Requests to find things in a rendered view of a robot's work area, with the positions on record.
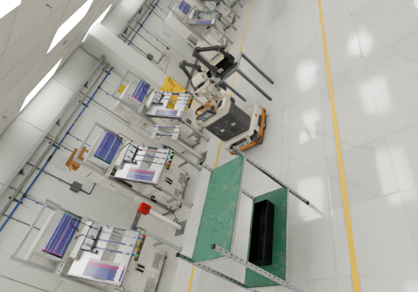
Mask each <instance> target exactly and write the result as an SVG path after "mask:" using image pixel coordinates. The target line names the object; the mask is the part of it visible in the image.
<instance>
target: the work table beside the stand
mask: <svg viewBox="0 0 418 292"><path fill-rule="evenodd" d="M241 56H242V57H243V58H244V59H245V60H246V61H247V62H248V63H249V64H251V65H252V66H253V67H254V68H255V69H256V70H257V71H258V72H259V73H260V74H261V75H262V76H263V77H264V78H265V79H266V80H268V81H269V82H270V83H271V84H274V82H273V81H272V80H271V79H270V78H269V77H268V76H267V75H266V74H265V73H264V72H263V71H262V70H261V69H260V68H259V67H258V66H257V65H256V64H254V63H253V62H252V61H251V60H250V59H249V58H248V57H247V56H246V55H245V54H243V53H242V52H240V53H239V54H237V55H236V56H235V57H234V58H235V60H234V64H233V65H232V66H231V67H230V68H229V69H227V70H226V71H224V72H223V73H222V74H221V75H220V77H219V78H221V79H220V81H221V82H222V83H223V84H224V85H226V87H227V88H229V89H230V90H231V91H232V92H233V93H234V94H235V95H237V96H238V97H239V98H240V99H242V100H243V101H244V102H245V101H246V99H245V98H244V97H242V96H241V95H240V94H239V93H238V92H237V91H236V90H234V89H233V88H232V87H231V86H229V85H228V84H227V83H226V82H225V81H224V80H225V79H227V78H228V77H229V76H230V75H232V74H234V73H235V72H238V73H239V74H240V75H241V76H242V77H243V78H244V79H246V80H247V81H248V82H249V83H250V84H251V85H252V86H253V87H254V88H255V89H257V90H258V91H259V92H260V93H262V94H263V95H264V96H265V97H266V98H267V99H268V100H269V101H271V100H272V98H271V97H270V96H269V95H268V94H267V93H266V92H264V91H263V90H262V89H261V88H260V87H259V86H257V85H256V84H255V83H254V82H253V81H252V80H251V79H250V78H249V77H248V76H247V75H245V74H244V73H243V72H242V71H241V70H240V69H239V64H240V61H241Z"/></svg>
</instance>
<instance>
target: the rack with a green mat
mask: <svg viewBox="0 0 418 292"><path fill-rule="evenodd" d="M230 149H231V150H232V151H234V152H235V153H236V154H238V155H239V157H237V158H235V159H233V160H231V161H229V162H227V163H225V164H223V165H221V166H219V167H217V168H215V169H212V168H211V167H210V166H208V165H206V164H205V163H204V162H200V165H201V166H202V167H204V168H205V169H206V170H208V171H210V172H211V174H210V180H209V183H208V189H207V194H206V197H205V202H204V205H203V210H202V216H201V219H200V224H199V228H198V233H197V238H196V241H195V246H194V249H193V255H192V258H189V257H186V256H185V255H183V254H181V253H176V255H175V257H177V258H179V259H181V260H183V261H185V262H187V263H190V264H192V265H194V266H196V267H198V268H201V269H203V270H205V271H207V272H209V273H211V274H213V275H215V276H217V277H220V278H222V279H224V280H226V281H228V282H230V283H232V284H234V285H236V286H239V287H241V288H243V289H245V290H247V291H250V292H260V291H258V290H256V289H262V288H278V287H286V288H288V289H290V290H292V291H294V292H305V291H303V290H301V289H299V288H297V287H295V286H293V285H292V284H290V283H288V255H289V193H291V194H293V195H294V196H296V197H297V198H298V199H300V200H301V201H302V202H304V203H305V204H307V205H309V204H310V202H309V201H308V200H306V199H305V198H303V197H302V196H301V195H300V194H298V193H297V192H296V191H294V190H293V189H291V188H290V187H289V186H287V185H286V184H284V183H283V182H282V181H281V180H279V179H278V178H277V177H275V176H274V175H272V174H271V173H270V172H269V171H267V170H265V169H264V168H263V167H262V166H260V165H259V164H258V163H256V162H255V161H253V160H252V159H251V158H249V157H248V156H247V155H245V154H244V153H243V152H241V151H240V150H239V149H237V148H236V147H234V146H233V145H231V146H230ZM246 161H247V162H249V163H250V164H252V165H253V166H254V167H256V168H257V169H259V170H260V171H261V172H263V173H264V174H265V175H266V176H268V177H270V178H271V179H272V180H273V181H275V182H276V183H278V184H279V185H280V186H282V187H281V188H279V189H276V190H274V191H270V192H268V193H265V194H262V195H259V196H257V197H255V196H253V195H251V194H250V193H248V192H247V191H245V190H244V189H242V186H243V177H244V168H245V163H246ZM241 193H243V194H244V195H246V196H248V197H249V198H250V199H252V200H253V206H252V212H251V224H250V230H249V242H248V254H247V260H244V259H242V258H240V257H238V256H237V255H235V254H233V251H234V245H235V237H236V228H237V223H238V214H239V205H240V200H241ZM266 199H267V200H269V201H270V202H272V203H273V204H274V231H273V244H272V264H271V265H268V266H267V265H266V266H256V265H253V264H252V263H250V262H248V260H249V248H250V241H251V229H252V222H253V210H254V203H257V202H260V201H262V200H266ZM229 258H230V259H232V260H234V261H236V262H238V263H240V264H242V265H244V266H245V267H246V272H245V279H244V284H243V283H241V282H239V281H237V280H235V279H232V278H230V277H229V276H226V275H224V274H222V273H220V272H219V271H216V270H214V269H212V268H210V267H208V266H206V265H203V264H202V263H208V262H211V261H218V260H224V259H229Z"/></svg>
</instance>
